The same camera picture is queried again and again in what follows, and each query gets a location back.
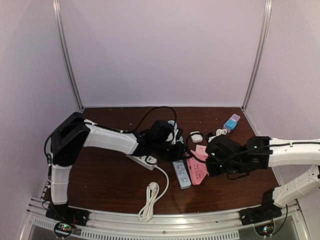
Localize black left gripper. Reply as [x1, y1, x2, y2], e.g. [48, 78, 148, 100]
[153, 141, 192, 163]

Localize pink cube socket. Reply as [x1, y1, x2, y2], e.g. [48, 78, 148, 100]
[195, 144, 206, 155]

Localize pink triangular socket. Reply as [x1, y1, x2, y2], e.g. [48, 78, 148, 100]
[186, 157, 209, 186]

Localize blue square adapter plug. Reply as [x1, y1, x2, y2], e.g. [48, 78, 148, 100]
[223, 119, 238, 133]

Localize white square adapter plug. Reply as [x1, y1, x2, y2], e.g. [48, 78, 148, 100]
[189, 131, 204, 143]

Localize blue-grey power strip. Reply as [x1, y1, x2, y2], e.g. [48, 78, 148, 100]
[172, 160, 191, 190]

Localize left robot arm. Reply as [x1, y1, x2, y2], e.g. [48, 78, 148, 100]
[43, 112, 185, 222]

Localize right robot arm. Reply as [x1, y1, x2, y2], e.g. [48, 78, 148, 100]
[205, 135, 320, 221]

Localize white power strip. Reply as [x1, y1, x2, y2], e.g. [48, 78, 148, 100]
[126, 154, 158, 171]

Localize white coiled cable purple strip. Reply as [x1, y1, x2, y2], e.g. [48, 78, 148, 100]
[208, 128, 228, 142]

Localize aluminium front rail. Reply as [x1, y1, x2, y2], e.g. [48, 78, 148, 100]
[17, 197, 311, 240]

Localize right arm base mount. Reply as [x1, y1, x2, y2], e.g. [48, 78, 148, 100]
[238, 204, 282, 226]

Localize white strip cable with plug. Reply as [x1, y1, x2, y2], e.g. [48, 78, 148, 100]
[137, 165, 170, 222]

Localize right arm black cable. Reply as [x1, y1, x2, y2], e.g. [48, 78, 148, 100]
[271, 202, 290, 237]

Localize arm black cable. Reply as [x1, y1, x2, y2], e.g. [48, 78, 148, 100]
[43, 106, 177, 163]
[271, 202, 290, 237]

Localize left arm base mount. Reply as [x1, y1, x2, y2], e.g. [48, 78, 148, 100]
[45, 203, 89, 227]

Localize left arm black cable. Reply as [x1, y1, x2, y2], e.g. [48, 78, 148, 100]
[43, 106, 177, 163]

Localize right aluminium frame post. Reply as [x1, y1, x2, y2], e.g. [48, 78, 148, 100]
[241, 0, 273, 110]

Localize aluminium frame post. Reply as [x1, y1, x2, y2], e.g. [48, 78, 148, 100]
[52, 0, 84, 112]
[241, 0, 273, 110]

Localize left aluminium frame post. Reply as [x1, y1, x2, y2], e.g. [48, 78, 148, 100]
[52, 0, 84, 112]

